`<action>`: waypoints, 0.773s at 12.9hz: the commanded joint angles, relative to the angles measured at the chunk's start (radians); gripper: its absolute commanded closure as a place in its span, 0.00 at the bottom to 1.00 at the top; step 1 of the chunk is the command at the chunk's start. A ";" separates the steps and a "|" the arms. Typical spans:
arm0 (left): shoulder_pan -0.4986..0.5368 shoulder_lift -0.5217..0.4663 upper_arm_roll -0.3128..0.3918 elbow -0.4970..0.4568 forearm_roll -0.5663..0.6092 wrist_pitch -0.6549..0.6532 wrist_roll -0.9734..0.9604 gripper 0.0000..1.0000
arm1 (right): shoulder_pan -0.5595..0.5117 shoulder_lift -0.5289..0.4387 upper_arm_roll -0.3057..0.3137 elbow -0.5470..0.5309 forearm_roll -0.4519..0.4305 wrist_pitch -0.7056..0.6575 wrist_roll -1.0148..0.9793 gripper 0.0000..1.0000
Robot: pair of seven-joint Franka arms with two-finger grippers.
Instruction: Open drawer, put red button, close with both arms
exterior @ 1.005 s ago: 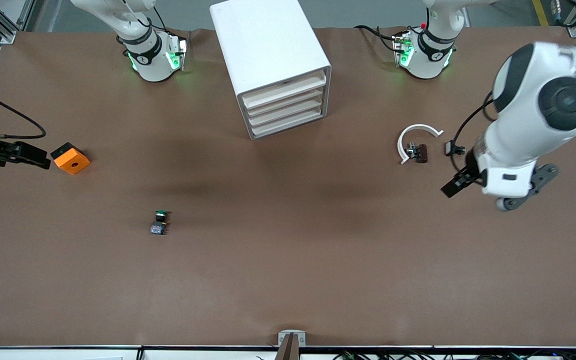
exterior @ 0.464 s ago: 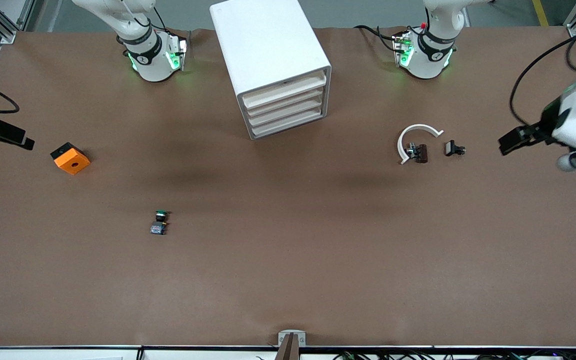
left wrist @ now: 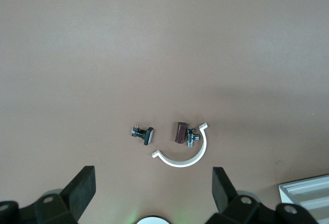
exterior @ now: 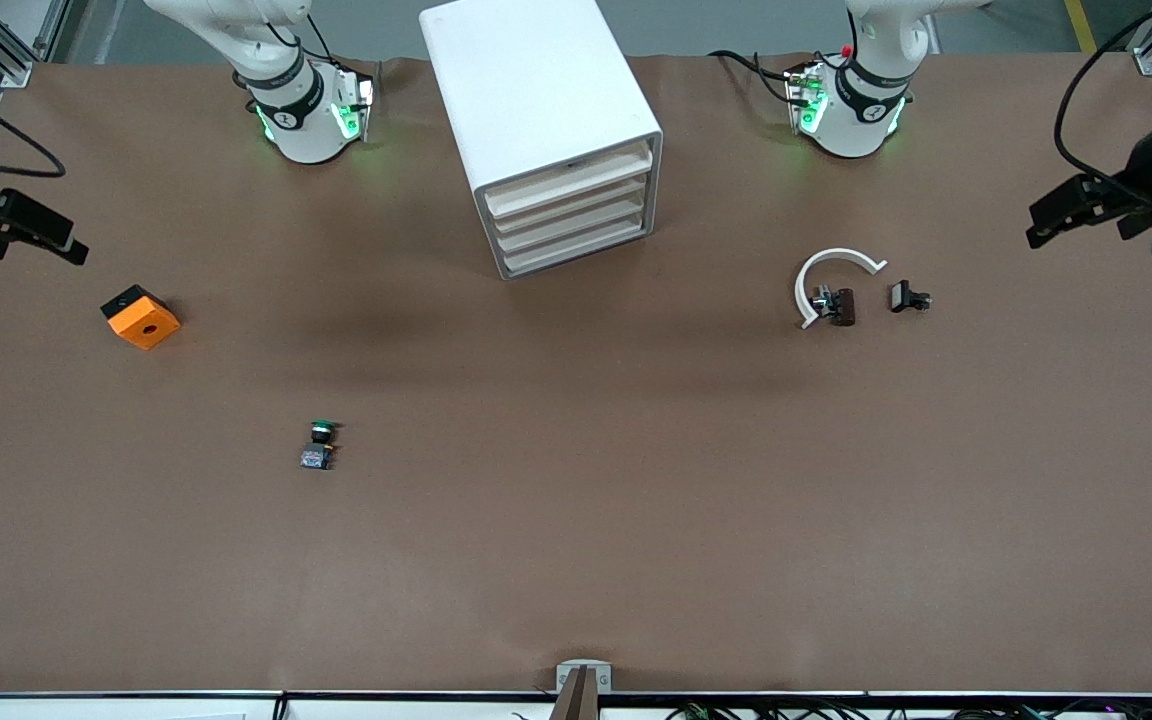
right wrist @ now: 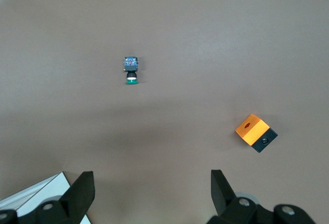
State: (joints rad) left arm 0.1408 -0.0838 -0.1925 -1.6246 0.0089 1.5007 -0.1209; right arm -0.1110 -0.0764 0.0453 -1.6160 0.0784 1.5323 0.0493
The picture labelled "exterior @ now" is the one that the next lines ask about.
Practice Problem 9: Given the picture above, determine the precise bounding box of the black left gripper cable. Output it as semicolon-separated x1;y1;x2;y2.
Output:
1053;0;1152;189

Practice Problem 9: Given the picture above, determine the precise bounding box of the brown table cover mat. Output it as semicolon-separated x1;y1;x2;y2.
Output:
0;50;1152;697

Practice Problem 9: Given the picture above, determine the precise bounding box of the green push button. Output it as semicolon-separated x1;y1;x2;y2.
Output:
298;420;341;472

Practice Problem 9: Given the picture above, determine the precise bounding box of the brown post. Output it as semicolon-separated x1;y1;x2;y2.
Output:
548;667;602;720

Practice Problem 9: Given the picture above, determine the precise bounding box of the dark brown small component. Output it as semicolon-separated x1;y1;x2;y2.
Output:
812;286;858;327

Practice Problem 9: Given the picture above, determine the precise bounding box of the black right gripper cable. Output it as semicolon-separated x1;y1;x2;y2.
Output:
0;75;68;181

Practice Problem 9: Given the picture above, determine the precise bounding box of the white table edge rail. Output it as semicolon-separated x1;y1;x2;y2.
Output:
0;689;1152;720

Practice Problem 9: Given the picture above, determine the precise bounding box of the black arm base cable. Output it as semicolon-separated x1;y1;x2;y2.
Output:
708;48;807;106

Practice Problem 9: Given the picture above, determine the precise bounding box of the grey mount bracket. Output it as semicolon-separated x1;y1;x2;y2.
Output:
556;660;613;694

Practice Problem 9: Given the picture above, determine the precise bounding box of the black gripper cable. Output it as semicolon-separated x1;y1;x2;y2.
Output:
1053;0;1152;189
0;75;68;181

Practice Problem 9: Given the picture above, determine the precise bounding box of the white curved plastic ring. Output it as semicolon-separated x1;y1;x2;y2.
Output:
794;247;888;330

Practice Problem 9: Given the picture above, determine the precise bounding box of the orange and black box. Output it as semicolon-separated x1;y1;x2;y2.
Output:
100;284;182;351

